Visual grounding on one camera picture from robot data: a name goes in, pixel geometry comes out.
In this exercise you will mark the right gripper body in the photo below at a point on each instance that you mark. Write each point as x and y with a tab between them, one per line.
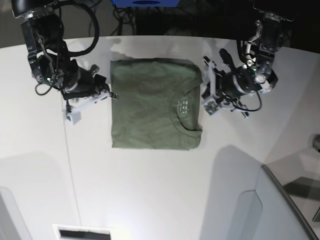
85	84

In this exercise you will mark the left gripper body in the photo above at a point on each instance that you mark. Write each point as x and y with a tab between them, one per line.
238	82

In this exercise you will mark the green t-shirt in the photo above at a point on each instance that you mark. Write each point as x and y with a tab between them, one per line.
158	104

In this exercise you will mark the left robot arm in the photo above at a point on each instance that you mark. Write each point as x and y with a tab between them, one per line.
256	75

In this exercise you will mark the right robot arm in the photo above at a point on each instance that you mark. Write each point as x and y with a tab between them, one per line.
49	58

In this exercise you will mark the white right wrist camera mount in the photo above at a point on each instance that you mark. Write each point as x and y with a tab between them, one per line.
71	111

